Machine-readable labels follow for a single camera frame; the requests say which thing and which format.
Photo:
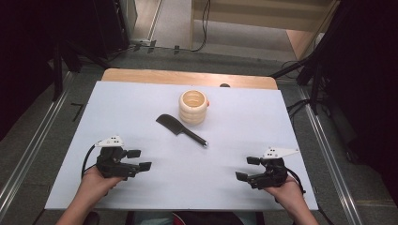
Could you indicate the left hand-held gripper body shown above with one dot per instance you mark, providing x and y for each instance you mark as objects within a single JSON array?
[{"x": 110, "y": 162}]

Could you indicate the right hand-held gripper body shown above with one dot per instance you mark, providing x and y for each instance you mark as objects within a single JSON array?
[{"x": 272, "y": 175}]

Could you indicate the black comb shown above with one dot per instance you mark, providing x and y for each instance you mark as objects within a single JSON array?
[{"x": 175, "y": 126}]

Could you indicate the cream ribbed cup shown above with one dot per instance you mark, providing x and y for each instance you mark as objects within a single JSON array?
[{"x": 193, "y": 114}]

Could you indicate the person's right hand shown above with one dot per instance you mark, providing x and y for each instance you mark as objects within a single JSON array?
[{"x": 287, "y": 193}]

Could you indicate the person's left hand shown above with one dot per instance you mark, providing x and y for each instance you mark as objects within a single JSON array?
[{"x": 94, "y": 186}]

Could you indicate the white board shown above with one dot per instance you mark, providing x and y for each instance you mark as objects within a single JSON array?
[{"x": 187, "y": 175}]

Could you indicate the person's lap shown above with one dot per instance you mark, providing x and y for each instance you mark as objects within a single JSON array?
[{"x": 194, "y": 218}]

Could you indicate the small dark round knob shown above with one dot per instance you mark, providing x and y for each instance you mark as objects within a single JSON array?
[{"x": 224, "y": 85}]

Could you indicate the wooden table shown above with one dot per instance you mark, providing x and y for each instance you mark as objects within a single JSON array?
[{"x": 162, "y": 76}]

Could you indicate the black metal stand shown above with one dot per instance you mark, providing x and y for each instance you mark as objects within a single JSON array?
[
  {"x": 58, "y": 72},
  {"x": 316, "y": 72}
]

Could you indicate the black cabinet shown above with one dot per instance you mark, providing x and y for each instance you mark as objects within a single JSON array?
[{"x": 109, "y": 25}]

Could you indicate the light wooden shelf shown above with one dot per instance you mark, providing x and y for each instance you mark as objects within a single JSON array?
[{"x": 250, "y": 18}]

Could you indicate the metal floor rail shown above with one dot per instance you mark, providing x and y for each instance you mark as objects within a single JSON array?
[
  {"x": 331, "y": 156},
  {"x": 28, "y": 153}
]

